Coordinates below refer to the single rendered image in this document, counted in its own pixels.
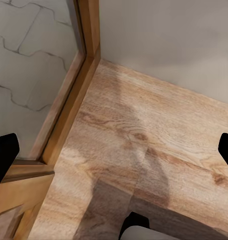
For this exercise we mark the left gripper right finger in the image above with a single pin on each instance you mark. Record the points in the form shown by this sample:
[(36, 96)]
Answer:
[(223, 146)]

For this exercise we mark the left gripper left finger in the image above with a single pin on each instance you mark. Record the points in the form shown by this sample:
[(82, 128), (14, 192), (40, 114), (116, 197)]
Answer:
[(9, 149)]

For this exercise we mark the door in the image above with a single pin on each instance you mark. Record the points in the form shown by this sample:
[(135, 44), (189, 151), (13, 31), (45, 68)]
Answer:
[(49, 52)]

